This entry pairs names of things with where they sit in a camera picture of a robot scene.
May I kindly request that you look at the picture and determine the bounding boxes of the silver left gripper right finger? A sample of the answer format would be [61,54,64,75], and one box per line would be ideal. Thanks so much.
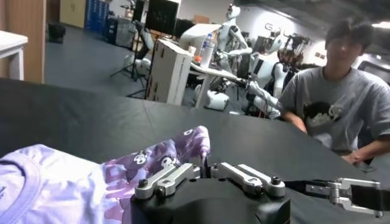
[210,162,286,198]

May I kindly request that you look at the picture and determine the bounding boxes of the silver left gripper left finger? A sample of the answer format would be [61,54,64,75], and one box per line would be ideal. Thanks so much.
[135,163,202,200]

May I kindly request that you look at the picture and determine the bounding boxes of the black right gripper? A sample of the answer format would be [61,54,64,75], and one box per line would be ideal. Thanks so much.
[285,178,390,219]

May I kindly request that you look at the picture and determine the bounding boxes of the pale t-shirt purple patterned sleeve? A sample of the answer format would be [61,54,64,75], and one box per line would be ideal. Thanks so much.
[0,125,211,224]

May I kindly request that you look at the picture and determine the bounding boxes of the person left forearm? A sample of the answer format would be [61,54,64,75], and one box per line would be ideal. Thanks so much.
[355,138,390,162]

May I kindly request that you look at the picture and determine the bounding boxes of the large white robot base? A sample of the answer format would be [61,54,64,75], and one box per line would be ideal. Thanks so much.
[194,83,230,111]

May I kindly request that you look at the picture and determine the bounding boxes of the small white robot base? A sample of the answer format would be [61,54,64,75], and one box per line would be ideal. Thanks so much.
[123,54,152,75]

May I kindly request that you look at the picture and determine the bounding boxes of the person right forearm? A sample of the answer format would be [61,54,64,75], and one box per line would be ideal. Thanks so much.
[280,111,308,134]

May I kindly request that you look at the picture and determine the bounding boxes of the person left hand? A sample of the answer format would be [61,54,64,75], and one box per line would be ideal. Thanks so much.
[341,152,365,165]

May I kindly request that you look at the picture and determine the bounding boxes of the black table cover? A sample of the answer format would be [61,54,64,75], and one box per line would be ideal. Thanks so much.
[0,77,390,224]

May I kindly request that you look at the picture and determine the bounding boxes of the person in grey t-shirt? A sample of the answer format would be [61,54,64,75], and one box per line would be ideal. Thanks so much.
[278,16,390,165]

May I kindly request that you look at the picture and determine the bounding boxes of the tall white cardboard box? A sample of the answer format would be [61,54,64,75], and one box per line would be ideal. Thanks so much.
[146,38,193,106]

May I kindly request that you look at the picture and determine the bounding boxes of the white humanoid robot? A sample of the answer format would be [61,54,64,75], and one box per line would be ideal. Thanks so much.
[216,4,254,74]
[243,29,295,119]

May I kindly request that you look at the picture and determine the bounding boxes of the white adjustable desk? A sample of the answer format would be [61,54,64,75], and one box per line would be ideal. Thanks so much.
[188,62,244,110]

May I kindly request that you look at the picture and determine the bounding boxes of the clear water bottle blue cap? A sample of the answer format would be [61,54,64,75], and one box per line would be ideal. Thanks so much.
[199,32,216,68]

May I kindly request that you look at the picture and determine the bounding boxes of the white curved shell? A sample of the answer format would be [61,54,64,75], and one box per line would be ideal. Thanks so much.
[179,23,222,51]

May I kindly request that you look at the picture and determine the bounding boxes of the black monitor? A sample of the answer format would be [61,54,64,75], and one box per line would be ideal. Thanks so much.
[144,0,180,36]

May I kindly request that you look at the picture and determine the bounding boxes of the blue storage rack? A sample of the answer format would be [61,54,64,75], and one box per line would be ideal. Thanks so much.
[85,0,110,34]

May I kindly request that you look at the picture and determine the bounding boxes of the black trash bin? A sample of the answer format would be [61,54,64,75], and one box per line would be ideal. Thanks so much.
[47,23,66,43]

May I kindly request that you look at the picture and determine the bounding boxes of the wooden panel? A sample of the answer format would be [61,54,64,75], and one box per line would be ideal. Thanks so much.
[0,0,47,85]

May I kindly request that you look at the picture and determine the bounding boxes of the white table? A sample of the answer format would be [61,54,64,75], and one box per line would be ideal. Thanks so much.
[0,30,29,82]

